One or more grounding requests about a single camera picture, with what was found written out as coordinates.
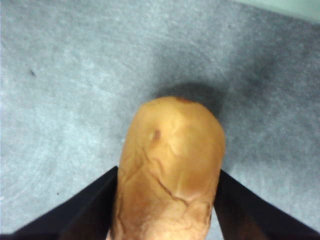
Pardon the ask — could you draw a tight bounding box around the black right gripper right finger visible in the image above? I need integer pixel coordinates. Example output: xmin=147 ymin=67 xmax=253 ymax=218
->
xmin=214 ymin=168 xmax=320 ymax=240

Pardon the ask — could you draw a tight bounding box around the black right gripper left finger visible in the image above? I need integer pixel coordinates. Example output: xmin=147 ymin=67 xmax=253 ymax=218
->
xmin=9 ymin=166 xmax=119 ymax=240

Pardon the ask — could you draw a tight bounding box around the brown potato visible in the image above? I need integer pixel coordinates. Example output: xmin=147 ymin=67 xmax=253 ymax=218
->
xmin=108 ymin=96 xmax=227 ymax=240

